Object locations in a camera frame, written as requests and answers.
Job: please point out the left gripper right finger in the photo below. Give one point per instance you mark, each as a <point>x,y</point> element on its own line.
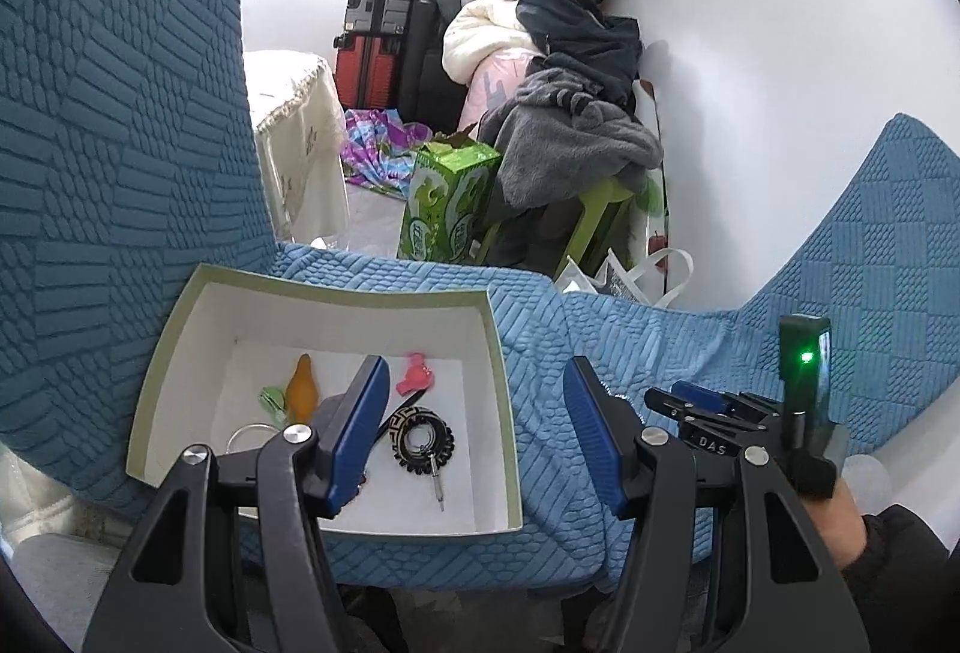
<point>722,554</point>

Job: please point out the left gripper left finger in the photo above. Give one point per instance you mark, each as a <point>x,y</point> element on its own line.
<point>178,583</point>

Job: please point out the small green jade charm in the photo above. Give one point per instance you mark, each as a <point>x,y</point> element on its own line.
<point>273,402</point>

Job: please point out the orange gourd pendant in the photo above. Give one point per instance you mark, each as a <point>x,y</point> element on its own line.
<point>301,394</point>

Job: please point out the black white patterned bangle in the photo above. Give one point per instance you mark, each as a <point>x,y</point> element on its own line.
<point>421,441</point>

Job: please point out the pink hair clip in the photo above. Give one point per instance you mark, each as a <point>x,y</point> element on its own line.
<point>418,377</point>

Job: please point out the person's right hand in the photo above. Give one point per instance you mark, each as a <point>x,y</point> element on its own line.
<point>839,523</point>

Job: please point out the blue textured chair cover right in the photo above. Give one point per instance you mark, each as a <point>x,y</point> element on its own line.
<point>883,268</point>

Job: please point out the blue textured chair cover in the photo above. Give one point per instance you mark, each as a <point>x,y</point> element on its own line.
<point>883,268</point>
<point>128,160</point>

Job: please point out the silver hoop bangle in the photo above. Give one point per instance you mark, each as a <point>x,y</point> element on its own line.
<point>250,437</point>

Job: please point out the pale green open box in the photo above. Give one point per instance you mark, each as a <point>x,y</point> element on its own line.
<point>232,333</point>

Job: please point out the green plastic stool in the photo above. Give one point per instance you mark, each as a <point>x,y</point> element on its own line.
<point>580,229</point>

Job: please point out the grey fleece garment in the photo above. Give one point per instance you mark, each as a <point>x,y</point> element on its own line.
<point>557,139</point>

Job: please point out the green cardboard box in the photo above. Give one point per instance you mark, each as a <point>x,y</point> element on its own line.
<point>447,192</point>

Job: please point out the dark navy jacket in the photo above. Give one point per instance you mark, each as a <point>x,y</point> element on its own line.
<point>576,36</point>

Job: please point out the blue textured chair cover left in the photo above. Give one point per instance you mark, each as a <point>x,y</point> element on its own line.
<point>128,160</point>

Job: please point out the purple floral cloth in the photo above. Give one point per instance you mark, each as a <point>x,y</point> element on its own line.
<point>379,151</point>

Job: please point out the cream lace covered table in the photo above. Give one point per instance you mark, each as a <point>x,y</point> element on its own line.
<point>299,130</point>

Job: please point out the red suitcase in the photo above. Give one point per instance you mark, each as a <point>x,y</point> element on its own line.
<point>366,69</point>

